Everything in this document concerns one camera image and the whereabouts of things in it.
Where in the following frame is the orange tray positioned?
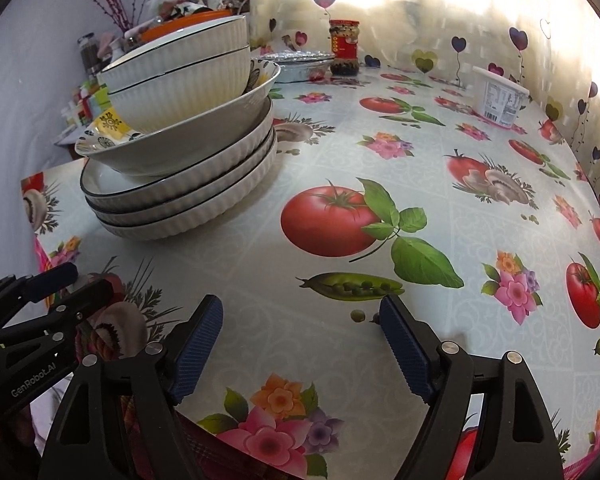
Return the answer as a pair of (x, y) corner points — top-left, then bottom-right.
(139, 9), (233, 43)

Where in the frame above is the lime green flat box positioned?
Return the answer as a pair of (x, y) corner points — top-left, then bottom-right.
(87, 85), (112, 111)

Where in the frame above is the foil-covered glass dish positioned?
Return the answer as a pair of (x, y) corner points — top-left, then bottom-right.
(274, 50), (337, 83)

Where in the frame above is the heart print curtain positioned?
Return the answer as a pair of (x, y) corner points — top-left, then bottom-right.
(247, 0), (600, 211)

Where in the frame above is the yellow floral bowl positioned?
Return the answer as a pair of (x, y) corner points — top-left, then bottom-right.
(75, 57), (282, 177)

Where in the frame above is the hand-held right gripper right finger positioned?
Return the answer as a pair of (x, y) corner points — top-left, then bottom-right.
(378, 294), (565, 480)

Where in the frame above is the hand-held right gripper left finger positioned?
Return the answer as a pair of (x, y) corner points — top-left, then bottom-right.
(37, 294), (224, 480)

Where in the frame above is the white plastic tub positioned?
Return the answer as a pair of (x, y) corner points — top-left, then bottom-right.
(471, 65), (531, 126)

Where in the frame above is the red-labelled sauce jar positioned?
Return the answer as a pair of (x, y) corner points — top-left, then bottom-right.
(328, 19), (361, 77)

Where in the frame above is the white ribbed plate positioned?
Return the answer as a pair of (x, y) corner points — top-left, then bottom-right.
(80, 96), (275, 200)
(95, 140), (279, 241)
(84, 127), (277, 227)

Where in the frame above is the cluster of small bottles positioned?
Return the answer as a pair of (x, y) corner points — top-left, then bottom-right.
(60, 82), (106, 133)

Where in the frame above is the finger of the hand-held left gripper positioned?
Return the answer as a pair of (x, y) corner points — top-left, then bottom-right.
(0, 262), (79, 321)
(0, 279), (115, 347)

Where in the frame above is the glass jar with dark contents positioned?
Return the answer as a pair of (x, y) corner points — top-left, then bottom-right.
(77, 33), (101, 81)

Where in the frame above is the white ribbed bowl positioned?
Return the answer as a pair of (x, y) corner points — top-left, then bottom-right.
(107, 45), (253, 133)
(97, 15), (251, 93)

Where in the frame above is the pink plaid cloth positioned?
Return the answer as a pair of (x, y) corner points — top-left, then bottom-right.
(32, 237), (600, 480)

